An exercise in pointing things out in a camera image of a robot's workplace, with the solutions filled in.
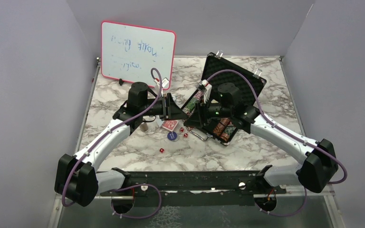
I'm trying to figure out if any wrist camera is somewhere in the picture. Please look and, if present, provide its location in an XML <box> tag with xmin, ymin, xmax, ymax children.
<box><xmin>154</xmin><ymin>78</ymin><xmax>170</xmax><ymax>91</ymax></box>
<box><xmin>197</xmin><ymin>79</ymin><xmax>212</xmax><ymax>104</ymax></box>

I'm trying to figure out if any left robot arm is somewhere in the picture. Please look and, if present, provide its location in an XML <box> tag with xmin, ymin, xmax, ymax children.
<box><xmin>54</xmin><ymin>82</ymin><xmax>188</xmax><ymax>207</ymax></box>

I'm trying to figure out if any blue dealer button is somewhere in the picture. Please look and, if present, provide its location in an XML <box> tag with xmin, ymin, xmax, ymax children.
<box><xmin>167</xmin><ymin>132</ymin><xmax>179</xmax><ymax>142</ymax></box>

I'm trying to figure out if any red playing card deck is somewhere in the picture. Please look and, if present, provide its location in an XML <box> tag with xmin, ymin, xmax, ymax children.
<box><xmin>161</xmin><ymin>120</ymin><xmax>179</xmax><ymax>132</ymax></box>

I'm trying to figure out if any black poker case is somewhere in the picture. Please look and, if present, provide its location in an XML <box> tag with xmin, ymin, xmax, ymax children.
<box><xmin>182</xmin><ymin>53</ymin><xmax>267</xmax><ymax>146</ymax></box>

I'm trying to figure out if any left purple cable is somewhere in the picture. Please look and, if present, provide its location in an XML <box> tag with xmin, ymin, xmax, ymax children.
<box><xmin>61</xmin><ymin>67</ymin><xmax>164</xmax><ymax>220</ymax></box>

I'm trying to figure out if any pink framed whiteboard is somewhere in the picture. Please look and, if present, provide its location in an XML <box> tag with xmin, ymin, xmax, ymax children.
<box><xmin>101</xmin><ymin>21</ymin><xmax>176</xmax><ymax>90</ymax></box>

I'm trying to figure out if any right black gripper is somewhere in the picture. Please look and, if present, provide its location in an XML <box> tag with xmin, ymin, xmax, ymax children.
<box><xmin>184</xmin><ymin>96</ymin><xmax>232</xmax><ymax>128</ymax></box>

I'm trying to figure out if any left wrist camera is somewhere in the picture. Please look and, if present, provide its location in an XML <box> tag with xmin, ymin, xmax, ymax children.
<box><xmin>154</xmin><ymin>78</ymin><xmax>170</xmax><ymax>91</ymax></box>

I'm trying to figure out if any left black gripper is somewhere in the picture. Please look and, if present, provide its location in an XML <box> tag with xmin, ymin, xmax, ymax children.
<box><xmin>140</xmin><ymin>93</ymin><xmax>189</xmax><ymax>121</ymax></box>

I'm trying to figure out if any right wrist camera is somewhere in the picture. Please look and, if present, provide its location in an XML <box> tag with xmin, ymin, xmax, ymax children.
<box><xmin>197</xmin><ymin>79</ymin><xmax>212</xmax><ymax>104</ymax></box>

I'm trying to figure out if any black mounting rail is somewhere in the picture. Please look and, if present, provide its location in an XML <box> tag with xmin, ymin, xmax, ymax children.
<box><xmin>99</xmin><ymin>171</ymin><xmax>304</xmax><ymax>207</ymax></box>

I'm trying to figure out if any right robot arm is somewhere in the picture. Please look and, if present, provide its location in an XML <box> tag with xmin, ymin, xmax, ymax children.
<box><xmin>184</xmin><ymin>83</ymin><xmax>338</xmax><ymax>193</ymax></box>

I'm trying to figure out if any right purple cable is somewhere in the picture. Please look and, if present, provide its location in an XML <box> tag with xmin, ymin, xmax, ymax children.
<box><xmin>206</xmin><ymin>69</ymin><xmax>348</xmax><ymax>218</ymax></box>

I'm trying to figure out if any purple cable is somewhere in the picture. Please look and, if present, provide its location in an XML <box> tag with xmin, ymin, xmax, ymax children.
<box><xmin>206</xmin><ymin>69</ymin><xmax>348</xmax><ymax>218</ymax></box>
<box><xmin>61</xmin><ymin>67</ymin><xmax>164</xmax><ymax>220</ymax></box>

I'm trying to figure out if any brown chip stack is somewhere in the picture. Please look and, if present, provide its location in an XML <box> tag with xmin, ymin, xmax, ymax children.
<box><xmin>140</xmin><ymin>123</ymin><xmax>148</xmax><ymax>132</ymax></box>

